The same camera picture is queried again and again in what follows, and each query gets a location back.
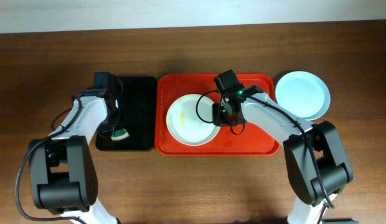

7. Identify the green and yellow sponge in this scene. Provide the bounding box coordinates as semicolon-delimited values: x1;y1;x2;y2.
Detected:
111;129;129;141

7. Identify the white plate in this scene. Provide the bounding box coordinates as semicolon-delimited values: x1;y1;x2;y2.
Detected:
166;94;220;146

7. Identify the light blue plate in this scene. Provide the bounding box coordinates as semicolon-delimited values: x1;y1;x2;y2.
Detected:
273;70;331;118

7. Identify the pale green plate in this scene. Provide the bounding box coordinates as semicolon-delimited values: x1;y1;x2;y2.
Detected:
301;107;328;121

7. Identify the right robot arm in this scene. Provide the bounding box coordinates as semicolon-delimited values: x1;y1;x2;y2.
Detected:
212;70;354;223

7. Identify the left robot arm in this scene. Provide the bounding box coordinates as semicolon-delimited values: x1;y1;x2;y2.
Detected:
27;72;123;223

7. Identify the black plastic tray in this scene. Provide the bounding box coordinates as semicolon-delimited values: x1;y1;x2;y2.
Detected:
95;77;158;152

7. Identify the red plastic tray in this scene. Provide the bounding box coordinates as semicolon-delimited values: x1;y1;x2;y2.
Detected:
154;73;280;157

